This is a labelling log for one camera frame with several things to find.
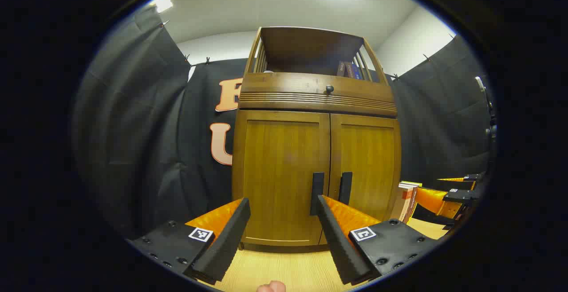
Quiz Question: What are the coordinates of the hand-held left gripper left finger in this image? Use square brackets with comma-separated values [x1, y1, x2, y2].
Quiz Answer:
[126, 197, 251, 286]

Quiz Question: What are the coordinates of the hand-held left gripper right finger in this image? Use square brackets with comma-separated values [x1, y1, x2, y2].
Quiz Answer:
[316, 195, 438, 286]

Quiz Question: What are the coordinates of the black door handle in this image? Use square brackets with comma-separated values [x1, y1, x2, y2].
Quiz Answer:
[310, 172, 325, 216]
[338, 172, 353, 206]

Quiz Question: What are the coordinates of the wooden shoe cabinet door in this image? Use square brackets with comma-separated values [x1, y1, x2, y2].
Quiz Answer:
[233, 110, 331, 246]
[320, 114, 402, 245]

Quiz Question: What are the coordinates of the wooden double-door shoe cabinet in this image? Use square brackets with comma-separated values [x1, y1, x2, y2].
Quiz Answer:
[232, 27, 402, 247]

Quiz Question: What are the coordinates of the wooden cabinet drawer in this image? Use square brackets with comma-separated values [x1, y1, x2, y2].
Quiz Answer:
[238, 72, 398, 117]

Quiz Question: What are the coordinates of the black equipment stand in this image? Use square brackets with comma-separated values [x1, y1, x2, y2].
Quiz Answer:
[475, 76, 497, 182]

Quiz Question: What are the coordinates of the black backdrop cloth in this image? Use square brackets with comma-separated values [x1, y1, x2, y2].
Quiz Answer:
[73, 6, 495, 239]

